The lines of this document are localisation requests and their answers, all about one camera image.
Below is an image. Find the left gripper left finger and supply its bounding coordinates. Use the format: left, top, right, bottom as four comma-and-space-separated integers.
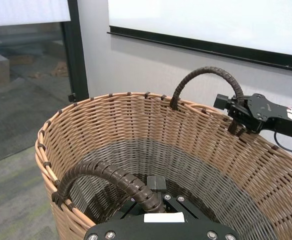
120, 197, 148, 220

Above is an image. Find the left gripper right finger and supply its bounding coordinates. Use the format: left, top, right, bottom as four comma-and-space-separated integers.
146, 175, 204, 221

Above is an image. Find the glass door pane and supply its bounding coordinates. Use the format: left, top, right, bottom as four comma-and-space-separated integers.
0, 0, 71, 167

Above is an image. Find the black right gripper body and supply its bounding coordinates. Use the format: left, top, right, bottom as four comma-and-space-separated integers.
247, 92, 292, 139

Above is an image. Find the black wall rail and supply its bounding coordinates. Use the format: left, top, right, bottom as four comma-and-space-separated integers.
106, 24, 292, 74

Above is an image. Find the white wall board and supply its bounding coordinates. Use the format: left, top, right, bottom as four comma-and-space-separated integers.
108, 0, 292, 58

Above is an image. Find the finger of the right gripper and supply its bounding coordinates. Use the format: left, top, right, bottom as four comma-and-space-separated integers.
231, 109, 259, 135
213, 94, 249, 118

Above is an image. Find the brown debris pile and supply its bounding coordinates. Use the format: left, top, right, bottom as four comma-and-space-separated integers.
50, 60, 70, 78

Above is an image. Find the narrow black door frame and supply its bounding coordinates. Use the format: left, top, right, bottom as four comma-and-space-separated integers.
60, 0, 90, 102

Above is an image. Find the woven tricolour laundry basket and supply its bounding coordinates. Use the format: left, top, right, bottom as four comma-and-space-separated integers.
34, 65, 292, 240

